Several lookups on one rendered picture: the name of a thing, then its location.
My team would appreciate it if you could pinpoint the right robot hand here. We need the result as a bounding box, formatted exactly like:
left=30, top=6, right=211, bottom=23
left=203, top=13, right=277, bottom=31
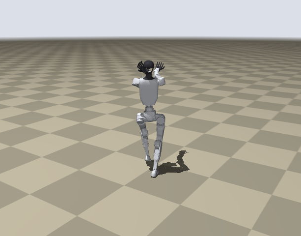
left=156, top=62, right=165, bottom=71

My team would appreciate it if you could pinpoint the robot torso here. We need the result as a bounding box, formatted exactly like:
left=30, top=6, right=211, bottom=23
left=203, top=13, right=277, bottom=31
left=139, top=76, right=159, bottom=122

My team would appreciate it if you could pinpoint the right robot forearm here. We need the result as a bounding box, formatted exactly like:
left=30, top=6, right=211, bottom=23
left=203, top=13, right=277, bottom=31
left=154, top=68, right=160, bottom=76

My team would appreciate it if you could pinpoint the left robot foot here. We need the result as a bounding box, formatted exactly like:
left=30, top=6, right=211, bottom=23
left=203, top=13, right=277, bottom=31
left=145, top=155, right=151, bottom=161

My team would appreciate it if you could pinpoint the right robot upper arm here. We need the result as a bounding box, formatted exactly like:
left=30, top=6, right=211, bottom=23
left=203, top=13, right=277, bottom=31
left=154, top=75, right=165, bottom=86

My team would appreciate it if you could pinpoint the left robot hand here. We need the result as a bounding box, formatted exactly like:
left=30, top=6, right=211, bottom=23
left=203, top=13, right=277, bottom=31
left=137, top=61, right=149, bottom=74

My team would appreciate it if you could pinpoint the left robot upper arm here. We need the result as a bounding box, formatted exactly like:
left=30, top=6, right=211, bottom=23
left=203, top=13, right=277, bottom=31
left=132, top=78, right=140, bottom=88

